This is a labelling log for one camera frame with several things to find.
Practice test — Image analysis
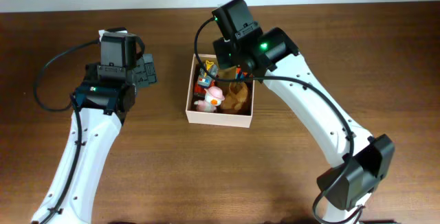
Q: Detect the colourful two-by-two puzzle cube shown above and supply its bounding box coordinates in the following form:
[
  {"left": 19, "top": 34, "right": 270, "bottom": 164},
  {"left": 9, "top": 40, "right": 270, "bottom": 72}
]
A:
[{"left": 235, "top": 67, "right": 248, "bottom": 81}]

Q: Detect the brown plush capybara toy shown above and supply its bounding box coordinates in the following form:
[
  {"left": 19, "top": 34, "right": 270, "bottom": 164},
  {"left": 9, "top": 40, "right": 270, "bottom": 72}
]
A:
[{"left": 220, "top": 82, "right": 249, "bottom": 114}]

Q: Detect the red toy fire truck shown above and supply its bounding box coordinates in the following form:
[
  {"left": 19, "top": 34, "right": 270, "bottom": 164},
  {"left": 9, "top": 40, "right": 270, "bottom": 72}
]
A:
[{"left": 193, "top": 60, "right": 219, "bottom": 98}]

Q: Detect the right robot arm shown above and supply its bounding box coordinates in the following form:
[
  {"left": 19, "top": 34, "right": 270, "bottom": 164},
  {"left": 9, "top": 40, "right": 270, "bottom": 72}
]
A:
[{"left": 211, "top": 0, "right": 395, "bottom": 223}]

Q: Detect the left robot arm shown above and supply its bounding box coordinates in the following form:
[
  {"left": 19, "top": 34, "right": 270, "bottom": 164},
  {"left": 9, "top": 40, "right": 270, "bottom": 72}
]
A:
[{"left": 31, "top": 27, "right": 157, "bottom": 223}]

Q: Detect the open white cardboard box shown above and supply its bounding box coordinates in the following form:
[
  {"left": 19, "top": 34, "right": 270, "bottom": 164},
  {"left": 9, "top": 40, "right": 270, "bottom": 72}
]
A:
[{"left": 186, "top": 55, "right": 255, "bottom": 128}]

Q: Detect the left black cable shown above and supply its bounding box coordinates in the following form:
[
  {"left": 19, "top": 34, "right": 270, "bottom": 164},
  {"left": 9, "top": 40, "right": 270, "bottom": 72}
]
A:
[{"left": 32, "top": 27, "right": 146, "bottom": 224}]

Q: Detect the black cable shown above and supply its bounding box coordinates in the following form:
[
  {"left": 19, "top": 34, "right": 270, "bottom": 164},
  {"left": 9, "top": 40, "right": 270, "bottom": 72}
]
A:
[
  {"left": 193, "top": 16, "right": 366, "bottom": 224},
  {"left": 32, "top": 27, "right": 146, "bottom": 224}
]

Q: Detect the right black cable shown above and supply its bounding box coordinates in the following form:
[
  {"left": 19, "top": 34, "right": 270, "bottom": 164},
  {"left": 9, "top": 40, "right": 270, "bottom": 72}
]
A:
[{"left": 193, "top": 16, "right": 366, "bottom": 224}]

